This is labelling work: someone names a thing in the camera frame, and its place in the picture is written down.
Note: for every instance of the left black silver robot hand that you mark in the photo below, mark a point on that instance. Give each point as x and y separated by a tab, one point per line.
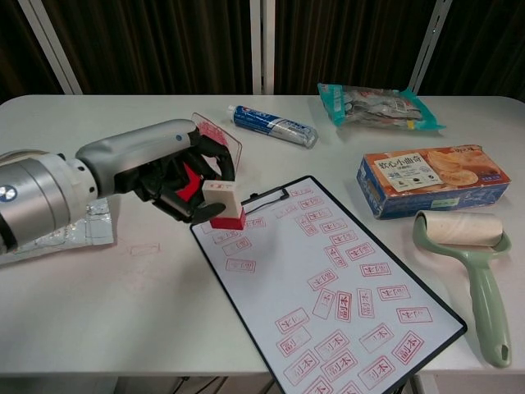
135	156

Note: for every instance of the white stamp with red base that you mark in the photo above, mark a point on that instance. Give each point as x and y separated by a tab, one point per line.
227	195

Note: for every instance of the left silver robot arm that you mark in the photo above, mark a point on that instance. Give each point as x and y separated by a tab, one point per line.
37	197

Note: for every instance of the silver green snack bag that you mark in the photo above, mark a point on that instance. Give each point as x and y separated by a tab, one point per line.
96	225

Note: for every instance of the red ink pad clear lid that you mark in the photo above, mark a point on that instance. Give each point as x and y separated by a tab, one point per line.
217	131

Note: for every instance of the black pleated curtain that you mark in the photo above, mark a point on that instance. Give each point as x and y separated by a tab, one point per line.
344	41
488	45
20	53
164	45

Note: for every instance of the black clipboard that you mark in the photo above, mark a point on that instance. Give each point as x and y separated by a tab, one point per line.
266	198

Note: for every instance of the blue white toothpaste tube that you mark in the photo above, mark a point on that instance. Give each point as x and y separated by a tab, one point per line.
270	123

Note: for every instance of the teal snack bag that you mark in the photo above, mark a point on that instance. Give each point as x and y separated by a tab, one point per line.
377	106

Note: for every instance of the orange blue cookie box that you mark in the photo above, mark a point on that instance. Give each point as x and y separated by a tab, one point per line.
426	176

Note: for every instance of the green lint roller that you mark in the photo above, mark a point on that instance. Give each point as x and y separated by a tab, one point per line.
488	295

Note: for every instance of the white frame pole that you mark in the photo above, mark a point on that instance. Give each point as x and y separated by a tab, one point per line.
49	45
430	45
262	45

